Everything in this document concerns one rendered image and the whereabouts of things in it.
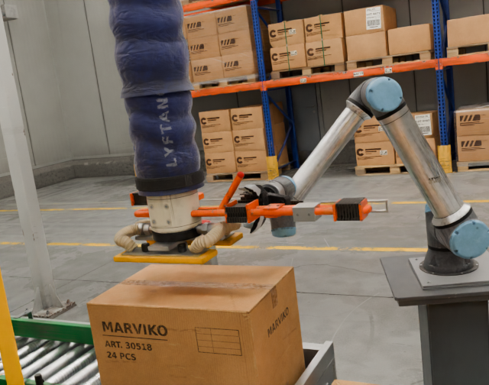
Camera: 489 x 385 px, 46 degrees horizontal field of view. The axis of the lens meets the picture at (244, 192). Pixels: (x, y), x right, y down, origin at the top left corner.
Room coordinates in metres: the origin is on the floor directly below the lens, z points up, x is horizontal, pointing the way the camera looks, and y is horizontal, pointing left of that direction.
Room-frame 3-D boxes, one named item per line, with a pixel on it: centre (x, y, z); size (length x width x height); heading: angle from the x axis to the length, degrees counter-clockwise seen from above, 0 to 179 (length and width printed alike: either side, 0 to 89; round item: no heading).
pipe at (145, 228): (1.90, 0.24, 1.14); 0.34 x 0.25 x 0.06; 63
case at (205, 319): (1.91, 0.22, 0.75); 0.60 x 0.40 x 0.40; 65
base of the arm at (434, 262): (2.25, -0.79, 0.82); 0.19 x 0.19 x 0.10
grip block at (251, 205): (1.79, 0.01, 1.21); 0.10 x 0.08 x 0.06; 153
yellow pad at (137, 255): (1.81, 0.28, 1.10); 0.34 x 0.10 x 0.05; 63
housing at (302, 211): (1.69, -0.18, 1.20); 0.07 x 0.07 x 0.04; 63
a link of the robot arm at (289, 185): (2.06, -0.13, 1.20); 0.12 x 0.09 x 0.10; 153
